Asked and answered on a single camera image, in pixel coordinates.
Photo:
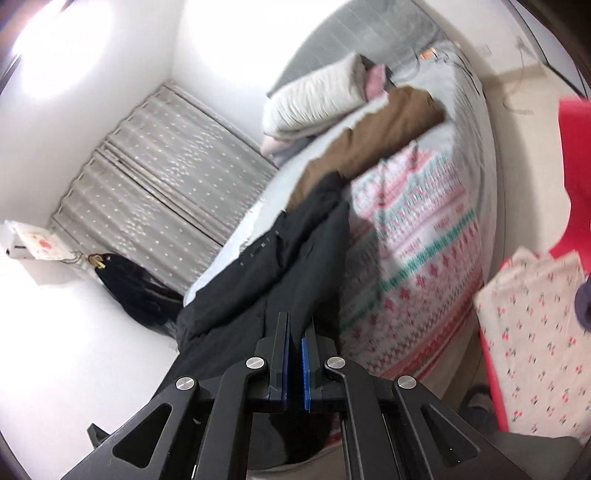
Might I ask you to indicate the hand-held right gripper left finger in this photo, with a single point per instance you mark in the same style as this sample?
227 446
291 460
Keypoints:
284 364

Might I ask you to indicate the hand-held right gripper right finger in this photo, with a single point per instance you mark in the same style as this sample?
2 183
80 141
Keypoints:
306 369

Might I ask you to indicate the black coat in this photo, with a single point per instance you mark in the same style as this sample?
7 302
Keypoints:
277 258

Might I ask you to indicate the pink green printed blanket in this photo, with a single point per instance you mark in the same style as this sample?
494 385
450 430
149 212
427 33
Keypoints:
415 258

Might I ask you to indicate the black hanging bag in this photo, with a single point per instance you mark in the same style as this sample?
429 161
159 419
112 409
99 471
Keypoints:
131 290

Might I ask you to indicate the bed with grey sheet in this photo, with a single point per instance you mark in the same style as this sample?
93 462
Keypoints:
277 194

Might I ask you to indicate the dark slipper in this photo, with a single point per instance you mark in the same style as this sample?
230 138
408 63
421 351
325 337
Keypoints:
478 410

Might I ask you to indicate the pale pink pillow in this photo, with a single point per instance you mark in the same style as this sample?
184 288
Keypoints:
274 145

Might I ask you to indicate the grey dotted curtain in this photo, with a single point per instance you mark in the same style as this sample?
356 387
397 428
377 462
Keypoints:
161 170

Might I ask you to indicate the person's red cherry print clothing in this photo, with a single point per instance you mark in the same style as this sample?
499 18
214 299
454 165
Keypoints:
535 332

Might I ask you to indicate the brown garment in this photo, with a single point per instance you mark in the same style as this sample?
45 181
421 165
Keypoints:
369 138

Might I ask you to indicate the white quilted pillow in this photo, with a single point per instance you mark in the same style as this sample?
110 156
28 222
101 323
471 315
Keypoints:
309 97

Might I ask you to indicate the purple object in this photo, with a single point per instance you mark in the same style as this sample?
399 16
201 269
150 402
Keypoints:
584 304

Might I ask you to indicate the pink cloth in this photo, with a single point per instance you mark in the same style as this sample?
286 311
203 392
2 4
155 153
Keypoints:
376 81

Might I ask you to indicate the small orange object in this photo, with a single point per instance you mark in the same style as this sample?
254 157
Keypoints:
427 54

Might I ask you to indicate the grey headboard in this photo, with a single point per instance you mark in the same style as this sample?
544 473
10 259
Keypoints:
351 32

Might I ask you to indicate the white wall box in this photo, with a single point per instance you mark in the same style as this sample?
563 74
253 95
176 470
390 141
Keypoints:
34 242

